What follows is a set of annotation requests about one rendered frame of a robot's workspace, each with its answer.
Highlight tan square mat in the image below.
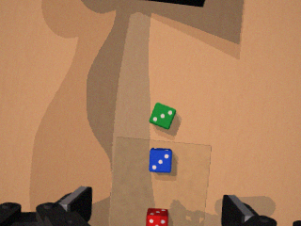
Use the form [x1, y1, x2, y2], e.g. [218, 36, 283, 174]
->
[109, 137, 212, 226]

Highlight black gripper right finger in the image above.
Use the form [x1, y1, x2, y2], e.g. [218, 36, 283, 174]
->
[221, 195, 277, 226]

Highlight blue die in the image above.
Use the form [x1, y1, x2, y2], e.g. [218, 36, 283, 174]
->
[149, 148, 172, 173]

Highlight red die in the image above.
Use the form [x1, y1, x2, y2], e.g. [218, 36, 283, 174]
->
[146, 208, 168, 226]

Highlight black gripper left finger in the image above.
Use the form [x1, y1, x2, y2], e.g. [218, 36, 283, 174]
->
[0, 186, 92, 226]

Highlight green die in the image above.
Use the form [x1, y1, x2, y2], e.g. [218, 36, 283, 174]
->
[149, 103, 176, 130]

